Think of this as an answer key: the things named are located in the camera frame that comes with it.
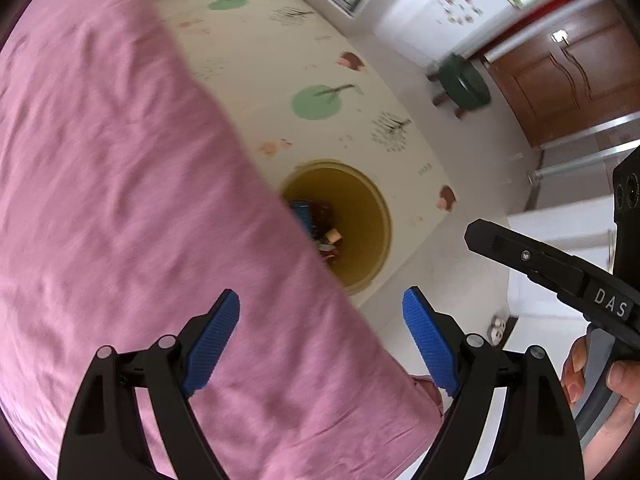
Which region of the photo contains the blue snack packet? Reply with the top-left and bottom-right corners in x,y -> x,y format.
290,200 -> 314,236

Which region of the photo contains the yellow trash bin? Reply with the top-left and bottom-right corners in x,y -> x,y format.
280,159 -> 392,296

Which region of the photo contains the right hand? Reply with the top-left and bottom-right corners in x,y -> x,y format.
560,335 -> 640,480

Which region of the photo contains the brown wooden door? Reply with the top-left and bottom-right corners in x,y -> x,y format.
484,0 -> 639,148

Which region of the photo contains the pink bed sheet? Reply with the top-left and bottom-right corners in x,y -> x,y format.
1,0 -> 442,479

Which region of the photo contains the dark green round stool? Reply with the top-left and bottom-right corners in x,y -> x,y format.
426,54 -> 491,120

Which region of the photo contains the white cabinet with stickers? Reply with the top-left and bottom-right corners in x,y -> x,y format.
374,0 -> 521,67

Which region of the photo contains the cartoon tree play mat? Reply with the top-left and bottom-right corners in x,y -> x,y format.
154,0 -> 450,304

